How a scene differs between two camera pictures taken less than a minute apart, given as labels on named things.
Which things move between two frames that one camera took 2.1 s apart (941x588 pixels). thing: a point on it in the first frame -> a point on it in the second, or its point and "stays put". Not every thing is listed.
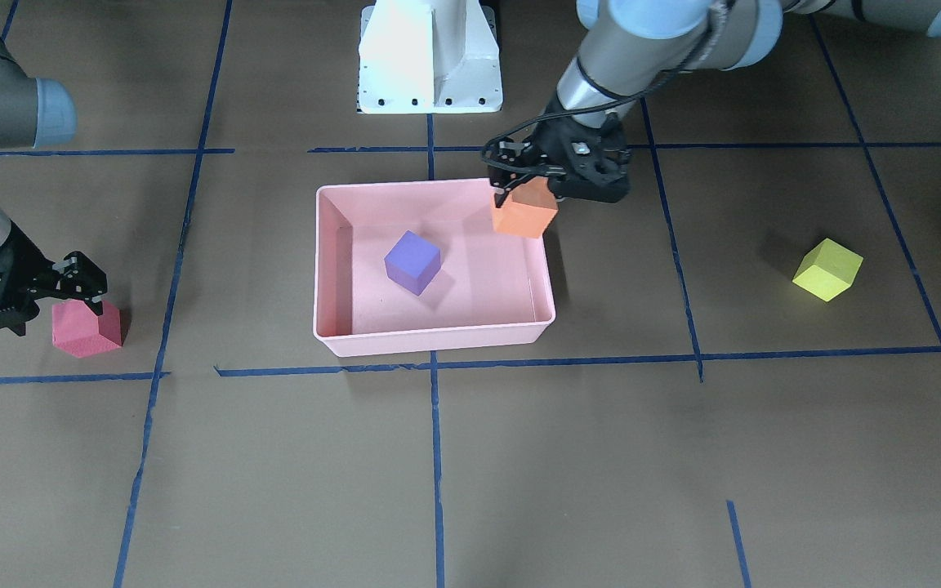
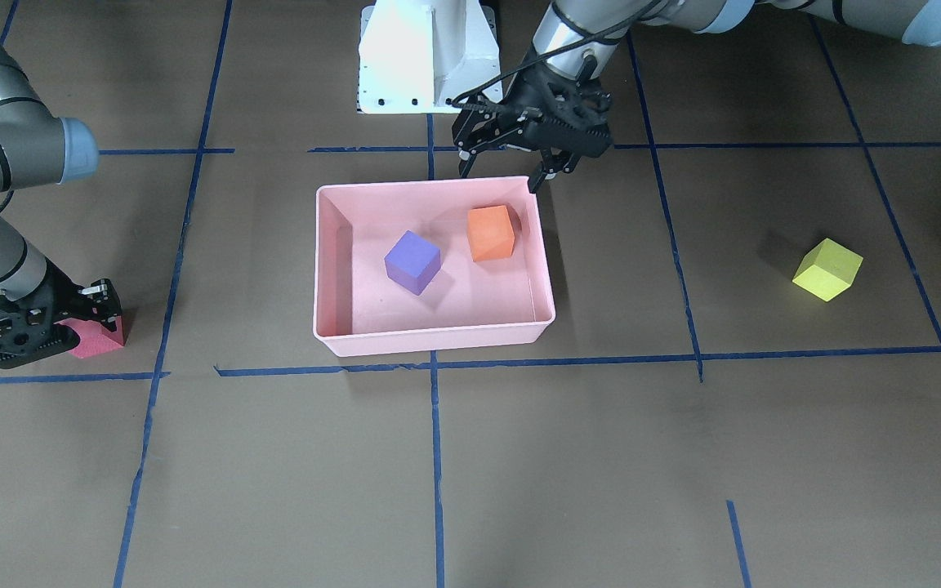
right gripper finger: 71,289 -> 105,316
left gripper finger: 499,156 -> 474,130
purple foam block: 412,263 stays put
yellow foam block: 828,270 stays put
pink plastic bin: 492,289 stays put
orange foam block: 528,210 -> 491,233
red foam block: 79,331 stays put
